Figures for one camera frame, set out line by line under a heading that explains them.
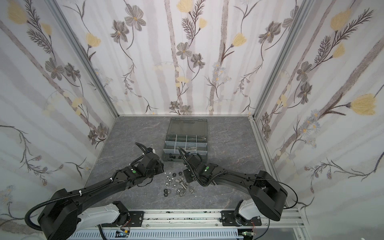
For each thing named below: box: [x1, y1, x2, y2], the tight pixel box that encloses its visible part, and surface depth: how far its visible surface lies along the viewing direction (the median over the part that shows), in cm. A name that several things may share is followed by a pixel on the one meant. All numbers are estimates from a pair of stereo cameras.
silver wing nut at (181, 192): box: [176, 188, 186, 197], surface depth 84 cm
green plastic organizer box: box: [162, 117, 208, 163], surface depth 106 cm
